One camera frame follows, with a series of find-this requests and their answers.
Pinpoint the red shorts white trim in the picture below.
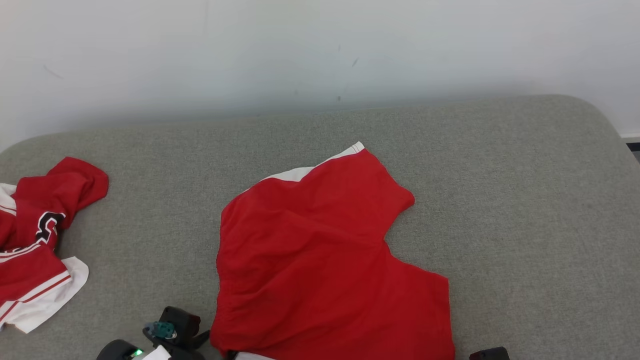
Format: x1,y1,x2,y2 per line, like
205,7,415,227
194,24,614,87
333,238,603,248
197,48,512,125
209,141,456,360

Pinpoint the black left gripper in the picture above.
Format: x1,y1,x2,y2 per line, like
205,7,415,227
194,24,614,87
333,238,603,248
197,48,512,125
95,329,211,360

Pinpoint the left camera cable teal plug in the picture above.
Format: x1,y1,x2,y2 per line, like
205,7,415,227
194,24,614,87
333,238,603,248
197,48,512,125
143,321,177,340

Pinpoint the red basketball jersey number 23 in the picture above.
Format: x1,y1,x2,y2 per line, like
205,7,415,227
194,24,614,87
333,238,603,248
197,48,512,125
0,156,110,334

